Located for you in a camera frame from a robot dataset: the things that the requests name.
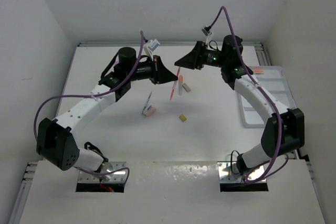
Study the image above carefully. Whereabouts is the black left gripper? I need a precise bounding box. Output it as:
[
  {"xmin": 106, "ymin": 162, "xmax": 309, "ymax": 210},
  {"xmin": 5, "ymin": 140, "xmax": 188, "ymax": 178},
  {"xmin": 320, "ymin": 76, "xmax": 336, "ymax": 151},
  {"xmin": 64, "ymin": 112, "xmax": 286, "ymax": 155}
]
[{"xmin": 126, "ymin": 54, "xmax": 177, "ymax": 84}]

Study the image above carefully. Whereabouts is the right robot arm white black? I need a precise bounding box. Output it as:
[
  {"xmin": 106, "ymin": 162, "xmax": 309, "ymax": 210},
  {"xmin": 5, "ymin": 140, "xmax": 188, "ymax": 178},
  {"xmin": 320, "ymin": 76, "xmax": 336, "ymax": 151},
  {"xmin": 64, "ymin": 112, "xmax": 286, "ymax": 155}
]
[{"xmin": 175, "ymin": 35, "xmax": 305, "ymax": 176}]

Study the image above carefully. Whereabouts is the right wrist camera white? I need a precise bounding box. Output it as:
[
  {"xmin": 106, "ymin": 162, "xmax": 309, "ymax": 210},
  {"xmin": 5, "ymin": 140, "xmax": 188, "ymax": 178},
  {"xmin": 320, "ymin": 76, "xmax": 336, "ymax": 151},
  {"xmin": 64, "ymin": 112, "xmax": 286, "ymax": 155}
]
[{"xmin": 201, "ymin": 26, "xmax": 214, "ymax": 45}]

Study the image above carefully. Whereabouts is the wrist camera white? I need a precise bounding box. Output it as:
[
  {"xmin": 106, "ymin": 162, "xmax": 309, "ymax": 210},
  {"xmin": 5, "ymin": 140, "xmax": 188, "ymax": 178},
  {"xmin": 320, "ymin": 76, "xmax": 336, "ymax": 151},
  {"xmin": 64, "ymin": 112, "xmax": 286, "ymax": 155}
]
[
  {"xmin": 201, "ymin": 26, "xmax": 214, "ymax": 45},
  {"xmin": 143, "ymin": 39, "xmax": 160, "ymax": 58}
]

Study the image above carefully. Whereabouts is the orange capped grey marker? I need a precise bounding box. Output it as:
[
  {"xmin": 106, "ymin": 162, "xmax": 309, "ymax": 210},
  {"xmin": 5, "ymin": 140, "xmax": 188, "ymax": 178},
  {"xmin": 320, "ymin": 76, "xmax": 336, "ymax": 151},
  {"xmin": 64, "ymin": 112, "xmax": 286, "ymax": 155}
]
[{"xmin": 178, "ymin": 75, "xmax": 183, "ymax": 95}]

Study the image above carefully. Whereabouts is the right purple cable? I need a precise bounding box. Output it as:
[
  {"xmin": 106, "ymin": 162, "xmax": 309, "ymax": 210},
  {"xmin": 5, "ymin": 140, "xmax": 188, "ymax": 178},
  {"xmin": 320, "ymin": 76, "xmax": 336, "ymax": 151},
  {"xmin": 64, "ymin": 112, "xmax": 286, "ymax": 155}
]
[{"xmin": 207, "ymin": 6, "xmax": 289, "ymax": 184}]

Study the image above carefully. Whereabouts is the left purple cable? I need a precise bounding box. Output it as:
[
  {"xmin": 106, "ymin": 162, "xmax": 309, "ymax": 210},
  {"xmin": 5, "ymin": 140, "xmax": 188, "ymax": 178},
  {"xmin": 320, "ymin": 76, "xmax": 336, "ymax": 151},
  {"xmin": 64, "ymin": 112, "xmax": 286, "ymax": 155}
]
[{"xmin": 34, "ymin": 30, "xmax": 152, "ymax": 180}]

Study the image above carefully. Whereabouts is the metal mounting plate right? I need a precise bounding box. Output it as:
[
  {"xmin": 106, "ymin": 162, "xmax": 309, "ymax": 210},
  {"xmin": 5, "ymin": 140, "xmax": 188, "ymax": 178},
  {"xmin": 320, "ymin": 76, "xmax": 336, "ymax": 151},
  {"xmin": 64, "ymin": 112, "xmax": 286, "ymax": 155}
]
[{"xmin": 217, "ymin": 161, "xmax": 265, "ymax": 185}]

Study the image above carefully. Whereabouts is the metal mounting plate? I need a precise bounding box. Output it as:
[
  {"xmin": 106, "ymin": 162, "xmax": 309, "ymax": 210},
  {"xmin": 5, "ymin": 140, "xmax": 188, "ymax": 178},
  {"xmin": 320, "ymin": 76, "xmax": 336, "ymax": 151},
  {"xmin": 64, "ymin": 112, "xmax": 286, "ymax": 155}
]
[
  {"xmin": 78, "ymin": 162, "xmax": 128, "ymax": 184},
  {"xmin": 217, "ymin": 161, "xmax": 265, "ymax": 185}
]

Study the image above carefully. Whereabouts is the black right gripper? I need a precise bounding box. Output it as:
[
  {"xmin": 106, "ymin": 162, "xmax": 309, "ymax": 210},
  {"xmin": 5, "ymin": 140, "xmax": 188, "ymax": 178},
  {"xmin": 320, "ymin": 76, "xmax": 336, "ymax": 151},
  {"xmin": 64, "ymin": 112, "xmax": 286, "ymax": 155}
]
[{"xmin": 175, "ymin": 41, "xmax": 228, "ymax": 70}]

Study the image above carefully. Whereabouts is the pink red highlighter pen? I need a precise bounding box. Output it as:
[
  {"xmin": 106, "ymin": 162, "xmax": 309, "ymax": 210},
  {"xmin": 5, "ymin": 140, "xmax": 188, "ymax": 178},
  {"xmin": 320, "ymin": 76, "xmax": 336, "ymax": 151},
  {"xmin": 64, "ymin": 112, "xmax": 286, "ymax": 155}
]
[{"xmin": 170, "ymin": 67, "xmax": 181, "ymax": 101}]

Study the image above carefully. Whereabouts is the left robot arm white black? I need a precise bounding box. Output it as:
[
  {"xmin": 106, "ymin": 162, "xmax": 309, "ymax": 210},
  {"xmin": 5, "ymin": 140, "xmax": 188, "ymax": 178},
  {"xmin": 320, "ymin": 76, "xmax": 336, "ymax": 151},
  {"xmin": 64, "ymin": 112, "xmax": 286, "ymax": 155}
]
[{"xmin": 36, "ymin": 47, "xmax": 177, "ymax": 172}]

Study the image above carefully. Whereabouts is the metal mounting plate left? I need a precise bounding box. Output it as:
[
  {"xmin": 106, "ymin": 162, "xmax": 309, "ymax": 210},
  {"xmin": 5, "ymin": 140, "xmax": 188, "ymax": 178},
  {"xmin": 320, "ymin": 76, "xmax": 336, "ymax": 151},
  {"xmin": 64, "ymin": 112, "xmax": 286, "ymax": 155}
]
[{"xmin": 78, "ymin": 162, "xmax": 128, "ymax": 184}]

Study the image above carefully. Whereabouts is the tan eraser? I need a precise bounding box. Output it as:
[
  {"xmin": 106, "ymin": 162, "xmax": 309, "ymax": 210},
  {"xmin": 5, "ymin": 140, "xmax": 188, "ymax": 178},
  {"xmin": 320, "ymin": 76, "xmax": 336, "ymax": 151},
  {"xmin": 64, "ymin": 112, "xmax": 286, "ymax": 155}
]
[{"xmin": 179, "ymin": 114, "xmax": 187, "ymax": 122}]

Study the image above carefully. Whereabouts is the dark purple highlighter pen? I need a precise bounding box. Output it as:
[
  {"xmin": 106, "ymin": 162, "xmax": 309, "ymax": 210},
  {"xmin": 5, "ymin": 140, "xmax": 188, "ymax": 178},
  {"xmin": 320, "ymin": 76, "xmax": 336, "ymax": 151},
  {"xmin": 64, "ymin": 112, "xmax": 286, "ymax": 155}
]
[{"xmin": 143, "ymin": 91, "xmax": 152, "ymax": 111}]

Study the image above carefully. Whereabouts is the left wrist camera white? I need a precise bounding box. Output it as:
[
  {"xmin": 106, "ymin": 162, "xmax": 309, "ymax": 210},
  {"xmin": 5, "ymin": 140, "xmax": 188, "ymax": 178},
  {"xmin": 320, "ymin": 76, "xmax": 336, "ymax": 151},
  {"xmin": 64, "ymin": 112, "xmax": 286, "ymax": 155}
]
[{"xmin": 143, "ymin": 39, "xmax": 160, "ymax": 58}]

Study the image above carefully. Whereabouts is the grey brown eraser block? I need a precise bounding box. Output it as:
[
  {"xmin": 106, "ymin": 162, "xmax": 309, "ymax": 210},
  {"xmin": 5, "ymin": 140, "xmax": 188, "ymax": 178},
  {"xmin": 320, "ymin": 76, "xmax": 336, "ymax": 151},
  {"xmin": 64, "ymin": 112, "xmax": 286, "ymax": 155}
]
[{"xmin": 182, "ymin": 83, "xmax": 191, "ymax": 92}]

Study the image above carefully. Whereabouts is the white compartment tray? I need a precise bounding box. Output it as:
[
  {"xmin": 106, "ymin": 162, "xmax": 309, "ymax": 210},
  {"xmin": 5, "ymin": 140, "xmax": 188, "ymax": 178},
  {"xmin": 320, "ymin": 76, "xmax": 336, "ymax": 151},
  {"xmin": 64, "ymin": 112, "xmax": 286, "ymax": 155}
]
[{"xmin": 237, "ymin": 66, "xmax": 296, "ymax": 129}]

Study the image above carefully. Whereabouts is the orange highlighter pen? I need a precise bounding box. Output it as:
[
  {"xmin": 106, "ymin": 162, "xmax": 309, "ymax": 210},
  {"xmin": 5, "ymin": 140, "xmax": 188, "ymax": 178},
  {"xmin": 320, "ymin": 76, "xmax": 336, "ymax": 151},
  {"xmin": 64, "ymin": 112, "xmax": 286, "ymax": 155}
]
[{"xmin": 253, "ymin": 69, "xmax": 264, "ymax": 74}]

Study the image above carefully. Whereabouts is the purple cable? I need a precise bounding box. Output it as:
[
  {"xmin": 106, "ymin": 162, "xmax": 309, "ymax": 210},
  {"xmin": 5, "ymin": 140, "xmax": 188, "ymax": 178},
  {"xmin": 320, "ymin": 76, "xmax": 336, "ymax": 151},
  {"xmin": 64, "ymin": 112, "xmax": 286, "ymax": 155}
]
[
  {"xmin": 207, "ymin": 6, "xmax": 289, "ymax": 184},
  {"xmin": 34, "ymin": 30, "xmax": 152, "ymax": 180}
]

